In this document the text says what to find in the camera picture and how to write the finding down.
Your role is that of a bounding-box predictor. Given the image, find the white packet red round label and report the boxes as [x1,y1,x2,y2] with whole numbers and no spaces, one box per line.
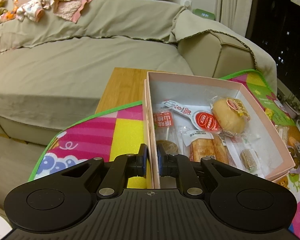
[162,100,222,134]

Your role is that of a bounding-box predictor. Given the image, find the small clear snack packet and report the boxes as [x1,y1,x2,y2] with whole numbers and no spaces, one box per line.
[230,136,263,176]

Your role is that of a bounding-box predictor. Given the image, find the white plant pot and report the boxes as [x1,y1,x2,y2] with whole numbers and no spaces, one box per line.
[282,94,300,119]

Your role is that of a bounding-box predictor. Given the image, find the beige sofa cover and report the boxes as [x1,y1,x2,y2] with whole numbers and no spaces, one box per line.
[0,0,187,54]

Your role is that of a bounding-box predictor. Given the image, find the red hawthorn stick packet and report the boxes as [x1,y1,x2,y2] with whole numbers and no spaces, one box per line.
[153,111,177,153]

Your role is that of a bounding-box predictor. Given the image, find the pink cardboard box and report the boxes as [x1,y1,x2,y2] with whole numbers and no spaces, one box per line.
[143,71,296,189]

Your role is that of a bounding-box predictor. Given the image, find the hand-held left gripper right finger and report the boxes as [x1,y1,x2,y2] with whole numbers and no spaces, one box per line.
[157,142,253,198]

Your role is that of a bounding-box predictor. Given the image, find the cream curtain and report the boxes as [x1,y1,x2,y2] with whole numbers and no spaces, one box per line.
[216,0,255,39]

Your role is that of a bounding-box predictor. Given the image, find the pink quilted garment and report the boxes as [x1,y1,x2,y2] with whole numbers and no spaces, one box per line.
[44,0,101,23]

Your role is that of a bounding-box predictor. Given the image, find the beige fringed armrest throw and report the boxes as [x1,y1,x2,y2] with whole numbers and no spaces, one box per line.
[169,9,277,87]

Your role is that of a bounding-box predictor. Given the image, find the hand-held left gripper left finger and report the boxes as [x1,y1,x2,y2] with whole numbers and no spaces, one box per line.
[50,144,148,198]

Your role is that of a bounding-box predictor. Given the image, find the white patterned baby garment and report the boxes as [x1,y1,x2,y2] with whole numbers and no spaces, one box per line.
[16,0,47,22]

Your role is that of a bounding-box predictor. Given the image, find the round yellow cake packet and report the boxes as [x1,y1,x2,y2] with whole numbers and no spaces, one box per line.
[209,97,251,138]

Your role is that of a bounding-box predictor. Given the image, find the bread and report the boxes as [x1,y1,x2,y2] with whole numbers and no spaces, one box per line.
[181,130,233,167]

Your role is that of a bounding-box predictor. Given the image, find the colourful cartoon play mat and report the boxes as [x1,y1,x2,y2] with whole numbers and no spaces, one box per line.
[27,69,300,240]

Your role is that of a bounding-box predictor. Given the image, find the wooden table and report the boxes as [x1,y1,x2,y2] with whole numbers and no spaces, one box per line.
[95,67,194,115]

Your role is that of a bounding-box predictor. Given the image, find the green digital clock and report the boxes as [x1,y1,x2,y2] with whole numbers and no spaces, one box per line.
[192,8,217,21]

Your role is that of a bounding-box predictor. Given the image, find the dark balcony window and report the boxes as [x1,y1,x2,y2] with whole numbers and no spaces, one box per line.
[245,0,300,100]

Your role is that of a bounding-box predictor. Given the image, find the beige sofa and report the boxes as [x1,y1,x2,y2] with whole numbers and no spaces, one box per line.
[0,0,277,147]

